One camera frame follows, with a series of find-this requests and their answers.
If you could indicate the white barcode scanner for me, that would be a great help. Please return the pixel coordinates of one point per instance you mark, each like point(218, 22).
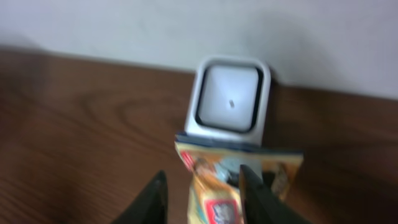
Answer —
point(229, 99)

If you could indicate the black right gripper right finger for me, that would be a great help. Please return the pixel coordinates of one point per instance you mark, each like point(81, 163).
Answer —
point(260, 205)

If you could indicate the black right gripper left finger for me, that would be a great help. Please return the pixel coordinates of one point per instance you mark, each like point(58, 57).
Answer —
point(150, 206)

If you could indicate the large orange white snack bag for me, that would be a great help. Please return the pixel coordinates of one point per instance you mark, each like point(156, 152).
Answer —
point(214, 195)

